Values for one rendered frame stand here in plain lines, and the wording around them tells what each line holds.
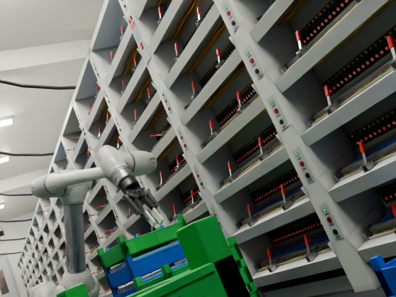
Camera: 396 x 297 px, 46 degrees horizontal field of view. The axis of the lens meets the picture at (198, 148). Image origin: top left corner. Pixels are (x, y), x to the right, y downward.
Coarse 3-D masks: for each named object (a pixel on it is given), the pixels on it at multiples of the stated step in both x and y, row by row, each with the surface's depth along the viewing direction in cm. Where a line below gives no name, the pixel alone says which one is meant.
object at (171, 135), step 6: (168, 120) 229; (168, 132) 234; (174, 132) 230; (162, 138) 242; (168, 138) 237; (174, 138) 255; (162, 144) 245; (168, 144) 241; (174, 144) 267; (156, 150) 253; (162, 150) 248; (168, 150) 279; (156, 156) 256; (162, 156) 278
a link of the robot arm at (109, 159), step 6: (102, 150) 197; (108, 150) 196; (114, 150) 197; (96, 156) 199; (102, 156) 195; (108, 156) 194; (114, 156) 194; (120, 156) 196; (126, 156) 198; (132, 156) 201; (102, 162) 194; (108, 162) 193; (114, 162) 192; (120, 162) 193; (126, 162) 196; (132, 162) 199; (102, 168) 195; (108, 168) 192; (114, 168) 191; (132, 168) 200; (108, 174) 193
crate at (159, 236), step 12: (180, 216) 182; (168, 228) 177; (180, 228) 180; (120, 240) 163; (132, 240) 166; (144, 240) 169; (156, 240) 171; (168, 240) 174; (108, 252) 171; (120, 252) 164; (132, 252) 164; (144, 252) 180; (108, 264) 172
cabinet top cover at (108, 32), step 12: (108, 0) 255; (108, 12) 265; (120, 12) 270; (108, 24) 277; (120, 24) 282; (96, 36) 284; (108, 36) 289; (96, 48) 297; (84, 72) 321; (84, 84) 338; (96, 84) 346; (84, 96) 357
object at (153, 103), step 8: (152, 96) 276; (152, 104) 243; (160, 104) 260; (144, 112) 252; (152, 112) 247; (160, 112) 264; (136, 120) 269; (144, 120) 257; (152, 120) 272; (128, 128) 286; (136, 128) 269; (144, 128) 291; (128, 136) 281
